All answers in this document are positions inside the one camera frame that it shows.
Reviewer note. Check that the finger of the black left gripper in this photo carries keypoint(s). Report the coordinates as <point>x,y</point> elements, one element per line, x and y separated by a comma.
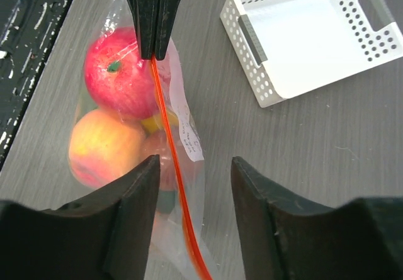
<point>144,14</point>
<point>166,15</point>

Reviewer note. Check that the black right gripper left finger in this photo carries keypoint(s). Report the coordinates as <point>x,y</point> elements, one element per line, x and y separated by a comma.
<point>103,235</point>

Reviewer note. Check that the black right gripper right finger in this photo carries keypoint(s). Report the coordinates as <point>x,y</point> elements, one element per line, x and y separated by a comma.
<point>286,236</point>

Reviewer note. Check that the fake red apple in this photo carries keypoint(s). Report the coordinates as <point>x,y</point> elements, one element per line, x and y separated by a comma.
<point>117,78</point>

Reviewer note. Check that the clear zip top bag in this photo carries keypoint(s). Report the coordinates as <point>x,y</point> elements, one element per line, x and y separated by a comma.
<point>175,237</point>

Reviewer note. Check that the fake dark green vegetable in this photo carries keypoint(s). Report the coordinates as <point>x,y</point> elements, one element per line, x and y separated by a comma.
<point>166,201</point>

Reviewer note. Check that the fake peach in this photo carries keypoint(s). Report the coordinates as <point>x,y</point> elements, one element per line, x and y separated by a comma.
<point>102,148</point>

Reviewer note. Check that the fake yellow lemon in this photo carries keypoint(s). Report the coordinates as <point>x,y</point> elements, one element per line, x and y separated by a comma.
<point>155,122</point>

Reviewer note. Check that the white perforated plastic basket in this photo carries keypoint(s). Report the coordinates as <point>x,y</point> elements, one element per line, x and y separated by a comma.
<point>289,47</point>

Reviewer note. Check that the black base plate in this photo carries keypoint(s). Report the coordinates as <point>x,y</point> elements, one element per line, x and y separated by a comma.
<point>29,29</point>

